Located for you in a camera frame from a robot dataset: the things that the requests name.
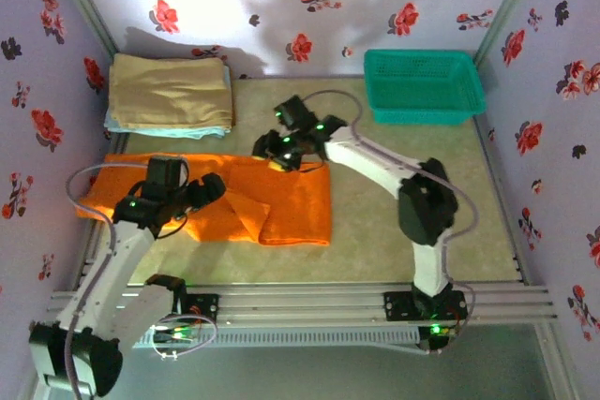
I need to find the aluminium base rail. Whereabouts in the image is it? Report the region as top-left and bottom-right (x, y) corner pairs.
(46, 281), (562, 327)

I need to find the right circuit board green LED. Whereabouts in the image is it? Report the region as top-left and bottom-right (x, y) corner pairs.
(419, 322), (458, 343)

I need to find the left circuit board green LED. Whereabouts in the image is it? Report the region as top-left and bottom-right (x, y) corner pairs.
(157, 323), (201, 345)

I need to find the orange towel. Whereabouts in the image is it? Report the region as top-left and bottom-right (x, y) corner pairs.
(74, 151), (333, 247)

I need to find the aluminium corner post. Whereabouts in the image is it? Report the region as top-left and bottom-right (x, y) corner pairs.
(44, 0), (121, 57)
(461, 0), (548, 85)

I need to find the slotted grey cable duct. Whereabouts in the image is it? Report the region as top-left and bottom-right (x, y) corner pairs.
(135, 327), (421, 350)

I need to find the circuit board green led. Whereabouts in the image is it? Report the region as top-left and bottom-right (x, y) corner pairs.
(419, 322), (458, 343)
(157, 323), (201, 345)

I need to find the thin grey base cable loop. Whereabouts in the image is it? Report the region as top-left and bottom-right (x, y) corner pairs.
(152, 313), (219, 360)

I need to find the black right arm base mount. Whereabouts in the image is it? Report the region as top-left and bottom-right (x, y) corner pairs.
(382, 290), (470, 322)

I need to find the teal plastic basket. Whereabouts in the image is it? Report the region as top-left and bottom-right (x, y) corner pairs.
(364, 48), (487, 127)

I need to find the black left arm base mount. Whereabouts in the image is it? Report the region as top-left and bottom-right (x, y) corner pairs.
(185, 293), (221, 324)

